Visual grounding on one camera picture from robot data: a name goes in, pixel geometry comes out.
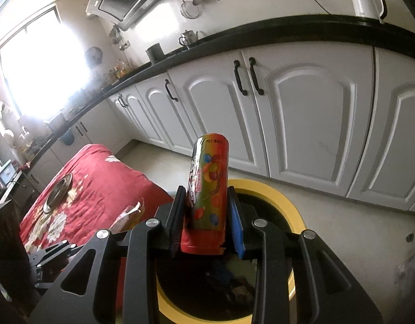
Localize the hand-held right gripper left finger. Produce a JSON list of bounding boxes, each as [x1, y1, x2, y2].
[[28, 185, 188, 324]]

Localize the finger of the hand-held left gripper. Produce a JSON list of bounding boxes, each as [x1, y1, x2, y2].
[[27, 248, 64, 271], [45, 239, 80, 256]]

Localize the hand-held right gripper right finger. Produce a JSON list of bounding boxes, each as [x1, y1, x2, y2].
[[227, 186, 386, 324]]

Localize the red candy tube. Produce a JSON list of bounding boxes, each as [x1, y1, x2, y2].
[[180, 133, 230, 255]]

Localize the yellow-rimmed black trash bin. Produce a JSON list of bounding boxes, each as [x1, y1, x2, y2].
[[155, 179, 306, 324]]

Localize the dark brown wooden furniture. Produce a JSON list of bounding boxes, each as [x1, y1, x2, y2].
[[0, 201, 30, 311]]

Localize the metal plate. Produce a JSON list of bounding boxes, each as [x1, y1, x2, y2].
[[42, 173, 74, 214]]

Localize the metal bowl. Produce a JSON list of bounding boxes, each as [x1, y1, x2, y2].
[[49, 175, 73, 206]]

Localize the red floral blanket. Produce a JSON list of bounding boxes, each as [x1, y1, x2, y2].
[[20, 143, 176, 311]]

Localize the metal cooking pot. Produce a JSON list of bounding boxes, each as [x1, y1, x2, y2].
[[47, 113, 68, 132]]

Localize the white lower cabinets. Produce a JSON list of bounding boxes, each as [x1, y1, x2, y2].
[[25, 42, 415, 213]]

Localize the group of condiment bottles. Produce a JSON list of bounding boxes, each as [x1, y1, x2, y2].
[[108, 59, 134, 82]]

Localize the dark metal canister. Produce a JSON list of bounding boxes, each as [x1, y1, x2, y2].
[[146, 43, 165, 64]]

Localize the kitchen window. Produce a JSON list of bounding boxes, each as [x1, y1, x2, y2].
[[0, 5, 93, 122]]

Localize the metal teapot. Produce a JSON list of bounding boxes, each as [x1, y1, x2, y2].
[[178, 30, 199, 48]]

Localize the hanging kitchen utensils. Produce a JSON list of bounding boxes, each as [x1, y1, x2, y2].
[[109, 25, 130, 49]]

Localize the black kitchen countertop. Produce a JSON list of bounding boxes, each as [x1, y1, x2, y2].
[[20, 15, 415, 176]]

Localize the round grey wall ornament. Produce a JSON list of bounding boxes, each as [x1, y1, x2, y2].
[[84, 46, 103, 66]]

